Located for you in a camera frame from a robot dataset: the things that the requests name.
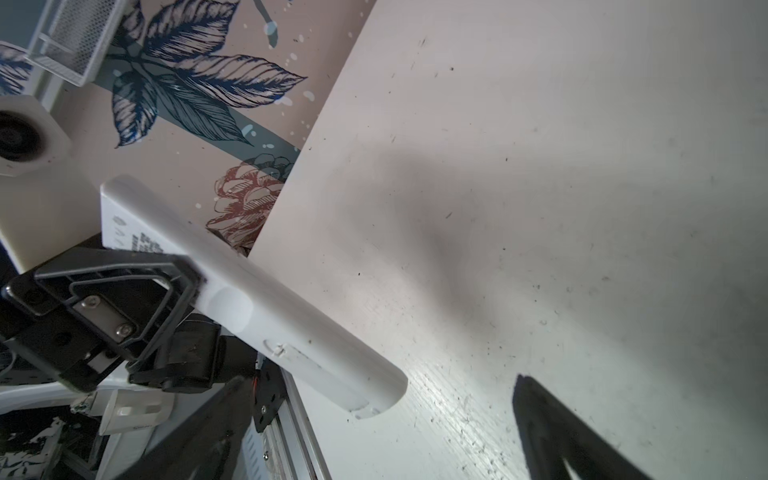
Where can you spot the white remote control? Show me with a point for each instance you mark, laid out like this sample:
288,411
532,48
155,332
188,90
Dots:
252,304

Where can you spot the aluminium mounting rail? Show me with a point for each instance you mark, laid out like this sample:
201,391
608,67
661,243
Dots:
280,442

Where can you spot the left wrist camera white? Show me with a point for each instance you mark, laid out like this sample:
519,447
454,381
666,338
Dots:
47,203

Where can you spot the white mesh wire tray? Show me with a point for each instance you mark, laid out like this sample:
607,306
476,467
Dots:
72,37

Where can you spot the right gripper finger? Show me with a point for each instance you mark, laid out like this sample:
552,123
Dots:
557,444

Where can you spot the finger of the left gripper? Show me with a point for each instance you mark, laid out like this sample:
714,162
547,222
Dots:
197,356
83,313

